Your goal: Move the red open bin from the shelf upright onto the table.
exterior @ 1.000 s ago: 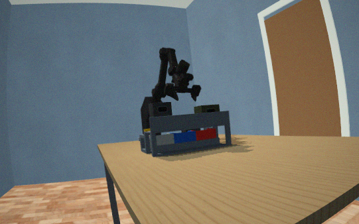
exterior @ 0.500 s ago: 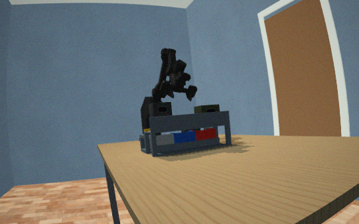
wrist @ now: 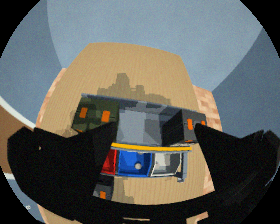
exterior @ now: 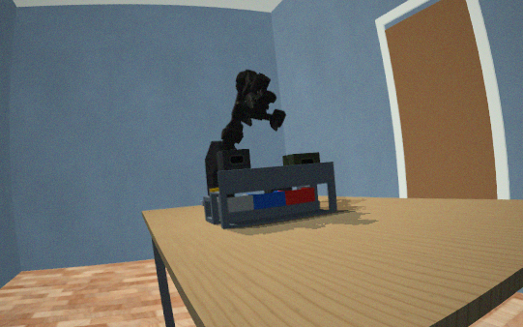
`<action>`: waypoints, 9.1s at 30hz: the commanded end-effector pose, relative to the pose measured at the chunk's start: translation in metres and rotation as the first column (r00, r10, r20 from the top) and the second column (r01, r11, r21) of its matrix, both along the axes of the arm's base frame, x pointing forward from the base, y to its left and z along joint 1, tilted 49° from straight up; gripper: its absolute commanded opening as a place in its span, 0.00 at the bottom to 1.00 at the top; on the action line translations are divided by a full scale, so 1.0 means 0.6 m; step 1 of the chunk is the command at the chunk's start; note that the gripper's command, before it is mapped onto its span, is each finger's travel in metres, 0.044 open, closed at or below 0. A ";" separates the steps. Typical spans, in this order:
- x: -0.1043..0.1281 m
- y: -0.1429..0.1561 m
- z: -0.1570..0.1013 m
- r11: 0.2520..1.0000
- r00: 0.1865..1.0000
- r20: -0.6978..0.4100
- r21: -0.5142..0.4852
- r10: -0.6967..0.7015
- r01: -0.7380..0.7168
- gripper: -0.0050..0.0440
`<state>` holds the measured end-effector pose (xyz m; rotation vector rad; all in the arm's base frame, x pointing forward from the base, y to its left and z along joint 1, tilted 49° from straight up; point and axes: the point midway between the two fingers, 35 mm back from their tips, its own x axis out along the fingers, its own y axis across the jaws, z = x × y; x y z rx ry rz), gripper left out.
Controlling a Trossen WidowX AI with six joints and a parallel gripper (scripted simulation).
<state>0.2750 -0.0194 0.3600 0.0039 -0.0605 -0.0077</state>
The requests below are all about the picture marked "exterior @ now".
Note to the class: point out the olive green case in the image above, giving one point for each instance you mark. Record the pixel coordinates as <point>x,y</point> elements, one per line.
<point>304,158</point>

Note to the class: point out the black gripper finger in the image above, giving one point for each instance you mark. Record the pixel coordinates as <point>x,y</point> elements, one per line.
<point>243,115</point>
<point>276,121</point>

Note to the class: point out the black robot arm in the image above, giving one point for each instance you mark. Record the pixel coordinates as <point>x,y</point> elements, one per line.
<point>234,132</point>

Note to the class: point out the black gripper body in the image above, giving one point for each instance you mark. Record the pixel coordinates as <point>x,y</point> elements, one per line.
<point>257,115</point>

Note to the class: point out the grey metal shelf rack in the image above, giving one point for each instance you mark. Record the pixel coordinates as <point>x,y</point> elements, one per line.
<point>269,178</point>

